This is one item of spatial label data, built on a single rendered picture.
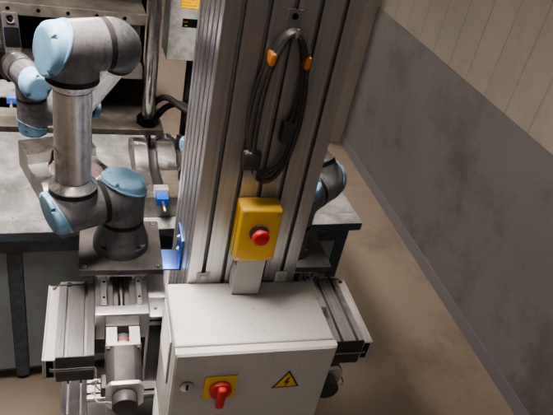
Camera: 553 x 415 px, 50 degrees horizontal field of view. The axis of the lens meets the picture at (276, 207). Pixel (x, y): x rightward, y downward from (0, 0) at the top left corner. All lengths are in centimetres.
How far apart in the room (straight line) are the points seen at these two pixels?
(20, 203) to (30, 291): 34
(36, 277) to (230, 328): 124
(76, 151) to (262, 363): 64
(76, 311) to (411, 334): 203
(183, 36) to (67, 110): 154
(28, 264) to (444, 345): 207
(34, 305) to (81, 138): 115
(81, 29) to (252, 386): 82
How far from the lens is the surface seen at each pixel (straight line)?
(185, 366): 122
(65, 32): 133
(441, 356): 323
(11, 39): 180
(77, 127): 142
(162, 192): 220
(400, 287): 353
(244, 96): 111
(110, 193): 157
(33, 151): 241
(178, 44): 289
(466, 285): 337
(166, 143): 246
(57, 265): 234
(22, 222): 222
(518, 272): 303
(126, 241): 166
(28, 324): 254
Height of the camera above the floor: 212
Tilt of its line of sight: 33 degrees down
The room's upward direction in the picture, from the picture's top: 13 degrees clockwise
